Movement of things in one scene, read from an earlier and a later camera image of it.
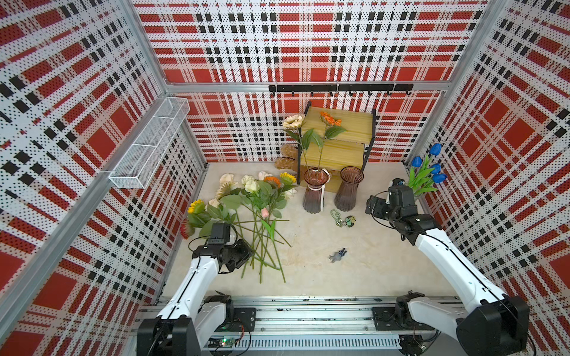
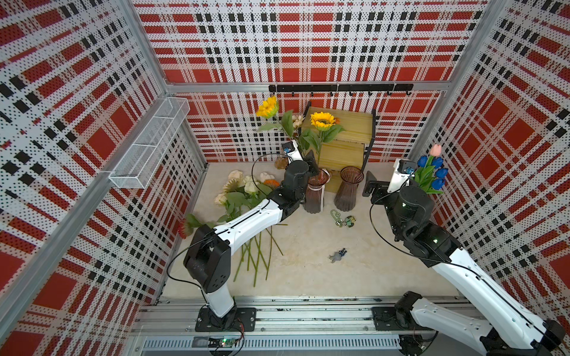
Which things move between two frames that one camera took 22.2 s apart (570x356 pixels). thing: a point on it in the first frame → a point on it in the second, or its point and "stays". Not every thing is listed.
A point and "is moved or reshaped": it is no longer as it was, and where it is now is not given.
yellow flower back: (287, 179) is moved or reshaped
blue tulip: (416, 162) is moved or reshaped
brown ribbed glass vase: (346, 192) stays
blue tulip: (436, 179) is moved or reshaped
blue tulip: (435, 169) → (437, 162)
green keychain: (349, 220) stays
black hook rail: (389, 87) stays
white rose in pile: (251, 185) stays
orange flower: (273, 180) stays
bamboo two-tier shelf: (334, 139) stays
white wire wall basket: (139, 163) stays
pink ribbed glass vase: (313, 199) stays
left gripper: (246, 253) → (312, 165)
